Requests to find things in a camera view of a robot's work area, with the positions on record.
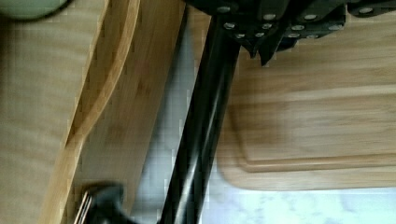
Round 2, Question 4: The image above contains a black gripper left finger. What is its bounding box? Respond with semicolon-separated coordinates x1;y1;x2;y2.
186;0;291;66

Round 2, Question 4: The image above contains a bamboo drawer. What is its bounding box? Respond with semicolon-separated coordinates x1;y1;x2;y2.
0;0;186;224

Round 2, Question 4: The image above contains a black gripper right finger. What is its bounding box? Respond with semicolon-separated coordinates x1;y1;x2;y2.
277;0;395;51

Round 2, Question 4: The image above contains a green ceramic bowl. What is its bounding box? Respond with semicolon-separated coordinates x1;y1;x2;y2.
0;0;68;20

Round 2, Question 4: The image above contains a bamboo cutting board far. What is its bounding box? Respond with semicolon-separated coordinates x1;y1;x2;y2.
217;13;396;190

